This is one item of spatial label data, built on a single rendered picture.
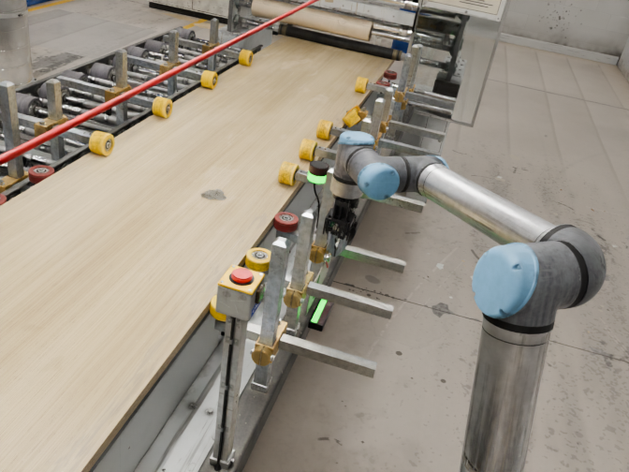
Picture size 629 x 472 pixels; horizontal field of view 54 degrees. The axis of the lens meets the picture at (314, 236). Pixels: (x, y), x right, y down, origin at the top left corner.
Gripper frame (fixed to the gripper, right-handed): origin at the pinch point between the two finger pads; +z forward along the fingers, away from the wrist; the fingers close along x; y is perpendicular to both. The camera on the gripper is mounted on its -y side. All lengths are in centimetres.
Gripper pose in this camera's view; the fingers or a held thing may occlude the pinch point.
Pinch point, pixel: (335, 251)
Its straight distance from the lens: 178.0
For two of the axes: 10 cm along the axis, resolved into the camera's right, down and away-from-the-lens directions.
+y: -2.7, 4.6, -8.4
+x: 9.5, 2.7, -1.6
